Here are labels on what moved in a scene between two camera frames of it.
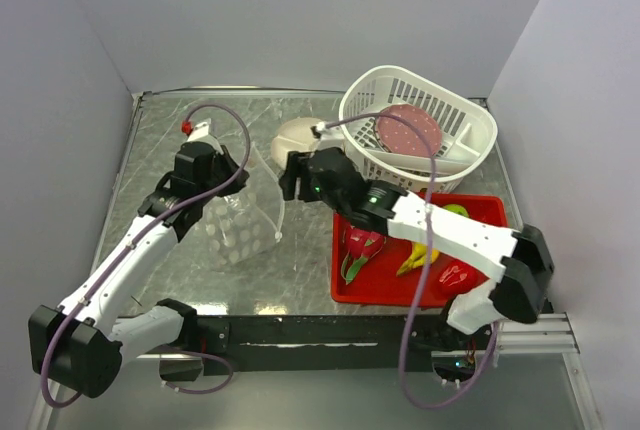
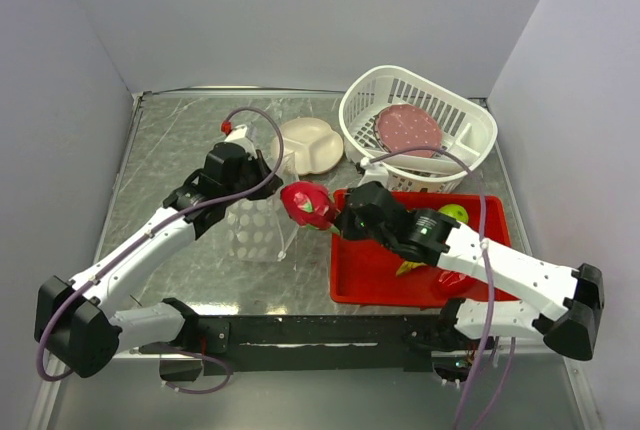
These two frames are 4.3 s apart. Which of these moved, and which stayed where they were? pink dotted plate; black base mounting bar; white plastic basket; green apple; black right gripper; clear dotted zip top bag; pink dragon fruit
Moved: black right gripper; pink dragon fruit; clear dotted zip top bag
Stayed: green apple; pink dotted plate; black base mounting bar; white plastic basket
